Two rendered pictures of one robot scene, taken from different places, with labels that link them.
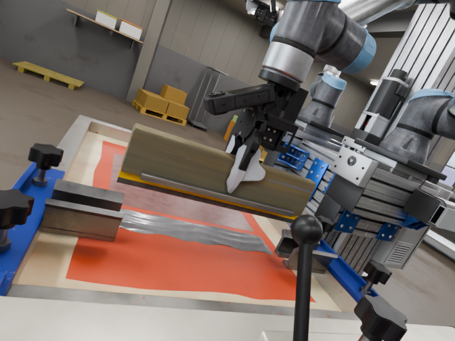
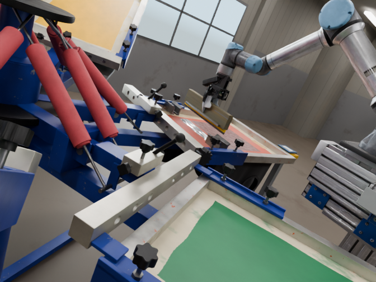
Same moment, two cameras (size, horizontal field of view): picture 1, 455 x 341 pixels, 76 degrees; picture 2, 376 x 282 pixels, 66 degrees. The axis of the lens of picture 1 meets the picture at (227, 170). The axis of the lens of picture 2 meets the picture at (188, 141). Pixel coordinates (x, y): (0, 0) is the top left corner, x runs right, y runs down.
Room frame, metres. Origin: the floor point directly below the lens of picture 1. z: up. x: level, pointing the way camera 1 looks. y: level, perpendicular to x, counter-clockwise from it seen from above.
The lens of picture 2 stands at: (0.01, -1.40, 1.41)
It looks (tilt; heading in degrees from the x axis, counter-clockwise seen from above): 19 degrees down; 71
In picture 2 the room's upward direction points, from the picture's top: 23 degrees clockwise
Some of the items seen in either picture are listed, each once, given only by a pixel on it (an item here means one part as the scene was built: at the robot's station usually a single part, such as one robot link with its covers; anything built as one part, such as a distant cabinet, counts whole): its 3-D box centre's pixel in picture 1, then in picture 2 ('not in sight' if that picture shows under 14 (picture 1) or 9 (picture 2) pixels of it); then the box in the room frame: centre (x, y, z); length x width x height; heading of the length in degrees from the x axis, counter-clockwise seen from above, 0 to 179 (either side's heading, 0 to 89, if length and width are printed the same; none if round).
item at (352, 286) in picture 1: (330, 274); (220, 155); (0.56, -0.28, 0.98); 0.30 x 0.05 x 0.07; 25
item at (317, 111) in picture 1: (319, 112); not in sight; (1.49, -0.30, 1.31); 0.15 x 0.15 x 0.10
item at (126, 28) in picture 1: (130, 30); not in sight; (7.02, 3.31, 1.61); 0.47 x 0.39 x 0.27; 118
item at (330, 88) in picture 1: (330, 89); not in sight; (1.50, -0.30, 1.42); 0.13 x 0.12 x 0.14; 2
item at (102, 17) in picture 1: (105, 19); not in sight; (6.77, 3.78, 1.60); 0.42 x 0.35 x 0.24; 118
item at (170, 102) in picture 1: (163, 101); not in sight; (7.28, 2.14, 0.38); 1.30 x 0.99 x 0.75; 118
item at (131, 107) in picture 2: not in sight; (135, 112); (0.15, -0.17, 1.02); 0.17 x 0.06 x 0.05; 25
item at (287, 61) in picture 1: (285, 65); (225, 70); (0.52, -0.02, 1.31); 0.08 x 0.08 x 0.05
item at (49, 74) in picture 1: (51, 76); not in sight; (6.21, 4.30, 0.06); 1.24 x 0.88 x 0.11; 118
